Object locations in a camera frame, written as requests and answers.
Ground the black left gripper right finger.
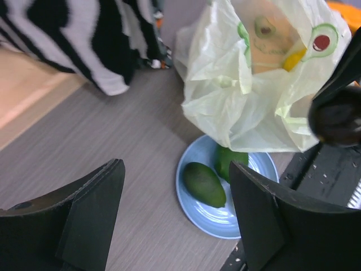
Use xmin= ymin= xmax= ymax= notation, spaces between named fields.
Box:
xmin=229 ymin=163 xmax=360 ymax=270

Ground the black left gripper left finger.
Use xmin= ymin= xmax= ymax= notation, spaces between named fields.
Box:
xmin=1 ymin=159 xmax=125 ymax=270

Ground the green fake avocado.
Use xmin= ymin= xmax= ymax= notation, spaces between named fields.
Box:
xmin=182 ymin=162 xmax=226 ymax=208

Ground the dark purple fake mangosteen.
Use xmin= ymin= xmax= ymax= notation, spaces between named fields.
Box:
xmin=308 ymin=86 xmax=360 ymax=148

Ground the zebra patterned garment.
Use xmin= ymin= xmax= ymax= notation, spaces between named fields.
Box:
xmin=1 ymin=0 xmax=172 ymax=96

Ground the green fake fruit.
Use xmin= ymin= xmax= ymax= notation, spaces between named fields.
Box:
xmin=214 ymin=145 xmax=249 ymax=183

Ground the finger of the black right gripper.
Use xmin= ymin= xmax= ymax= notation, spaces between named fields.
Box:
xmin=312 ymin=28 xmax=360 ymax=103

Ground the blue plastic plate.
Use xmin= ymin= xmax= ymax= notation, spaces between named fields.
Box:
xmin=175 ymin=135 xmax=279 ymax=239

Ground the pale green plastic bag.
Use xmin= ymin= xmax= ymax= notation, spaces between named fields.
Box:
xmin=174 ymin=1 xmax=352 ymax=152

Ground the yellow fake pear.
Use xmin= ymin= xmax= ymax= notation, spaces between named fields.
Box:
xmin=283 ymin=48 xmax=307 ymax=72

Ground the white slotted cable duct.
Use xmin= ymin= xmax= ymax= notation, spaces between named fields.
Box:
xmin=347 ymin=179 xmax=361 ymax=209

